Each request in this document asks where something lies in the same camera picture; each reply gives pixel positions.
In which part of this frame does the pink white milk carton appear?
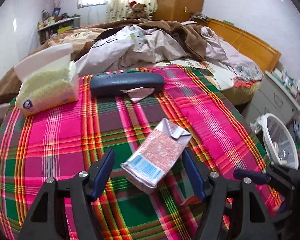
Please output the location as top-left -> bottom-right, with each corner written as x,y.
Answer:
121,118 -> 192,194

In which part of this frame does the white mesh trash bin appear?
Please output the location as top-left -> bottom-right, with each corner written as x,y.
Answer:
258,113 -> 299,170

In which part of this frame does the plaid pink green blanket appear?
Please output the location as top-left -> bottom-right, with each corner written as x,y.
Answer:
0,65 -> 268,239

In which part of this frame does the dark blue glasses case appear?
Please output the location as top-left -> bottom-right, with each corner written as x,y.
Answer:
90,72 -> 165,97

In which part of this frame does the floral bed sheet mattress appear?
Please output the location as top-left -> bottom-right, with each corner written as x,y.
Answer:
163,58 -> 261,105

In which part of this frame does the grey bedside drawer cabinet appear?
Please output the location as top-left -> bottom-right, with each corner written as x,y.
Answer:
242,71 -> 300,125

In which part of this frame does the green tissue pack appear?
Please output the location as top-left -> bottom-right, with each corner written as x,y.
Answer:
13,43 -> 79,116

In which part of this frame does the brown fleece blanket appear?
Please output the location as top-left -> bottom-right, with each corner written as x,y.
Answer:
0,18 -> 208,107

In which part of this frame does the pale pink duvet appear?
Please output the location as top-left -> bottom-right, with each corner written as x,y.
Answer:
76,24 -> 263,81

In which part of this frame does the wooden headboard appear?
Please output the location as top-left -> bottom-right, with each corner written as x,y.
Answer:
201,19 -> 281,72

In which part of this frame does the brown teddy bear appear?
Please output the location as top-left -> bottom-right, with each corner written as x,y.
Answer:
128,1 -> 151,21

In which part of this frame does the cluttered wall shelf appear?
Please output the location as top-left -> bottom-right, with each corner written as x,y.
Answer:
37,13 -> 81,44

